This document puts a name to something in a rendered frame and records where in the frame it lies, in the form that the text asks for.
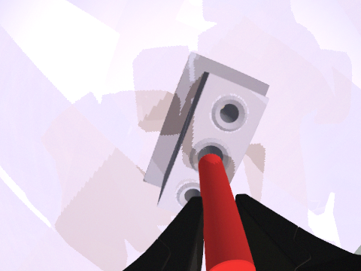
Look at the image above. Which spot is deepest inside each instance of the red peg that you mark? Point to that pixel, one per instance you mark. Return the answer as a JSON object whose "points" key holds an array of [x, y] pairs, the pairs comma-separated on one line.
{"points": [[226, 247]]}

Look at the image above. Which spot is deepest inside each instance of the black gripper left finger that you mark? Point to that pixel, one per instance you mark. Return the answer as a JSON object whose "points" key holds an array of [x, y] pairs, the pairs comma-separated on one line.
{"points": [[180, 247]]}

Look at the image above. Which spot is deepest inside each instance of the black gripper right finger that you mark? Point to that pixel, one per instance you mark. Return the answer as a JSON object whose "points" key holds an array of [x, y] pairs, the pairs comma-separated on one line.
{"points": [[276, 244]]}

